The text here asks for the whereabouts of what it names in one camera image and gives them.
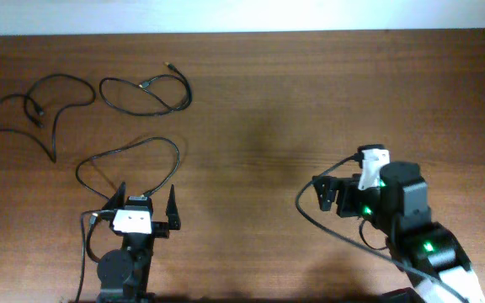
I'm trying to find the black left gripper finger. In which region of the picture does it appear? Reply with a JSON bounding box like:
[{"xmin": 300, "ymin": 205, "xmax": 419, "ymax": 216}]
[
  {"xmin": 166, "ymin": 184, "xmax": 181, "ymax": 230},
  {"xmin": 101, "ymin": 182, "xmax": 126, "ymax": 210}
]

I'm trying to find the black cable with silver plug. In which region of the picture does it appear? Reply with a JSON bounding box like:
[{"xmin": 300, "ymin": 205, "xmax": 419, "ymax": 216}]
[{"xmin": 0, "ymin": 73, "xmax": 97, "ymax": 163}]

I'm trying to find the black cable with gold plug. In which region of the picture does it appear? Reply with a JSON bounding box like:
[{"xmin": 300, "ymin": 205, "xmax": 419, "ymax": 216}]
[{"xmin": 99, "ymin": 61, "xmax": 194, "ymax": 118}]

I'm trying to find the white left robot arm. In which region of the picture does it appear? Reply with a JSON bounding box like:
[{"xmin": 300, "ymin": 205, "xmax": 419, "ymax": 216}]
[{"xmin": 96, "ymin": 183, "xmax": 181, "ymax": 303}]

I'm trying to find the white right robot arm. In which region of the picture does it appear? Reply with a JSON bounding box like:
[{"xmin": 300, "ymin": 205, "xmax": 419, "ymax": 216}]
[{"xmin": 309, "ymin": 160, "xmax": 485, "ymax": 303}]

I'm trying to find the black right camera cable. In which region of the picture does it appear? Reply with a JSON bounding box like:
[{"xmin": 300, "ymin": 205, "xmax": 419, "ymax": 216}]
[{"xmin": 295, "ymin": 153, "xmax": 471, "ymax": 303}]

